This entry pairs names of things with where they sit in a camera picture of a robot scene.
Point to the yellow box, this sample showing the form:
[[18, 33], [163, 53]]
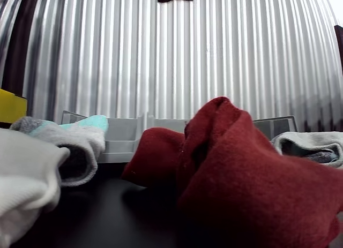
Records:
[[10, 106]]

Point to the grey plastic bin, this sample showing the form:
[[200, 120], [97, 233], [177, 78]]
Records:
[[120, 135], [278, 124], [166, 123]]

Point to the dark red sock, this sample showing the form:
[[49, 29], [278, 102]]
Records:
[[254, 183], [155, 157]]

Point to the white teal grey sock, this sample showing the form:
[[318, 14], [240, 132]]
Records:
[[302, 139], [67, 136]]

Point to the plain white sock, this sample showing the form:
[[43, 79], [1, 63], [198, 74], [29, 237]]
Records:
[[24, 178]]

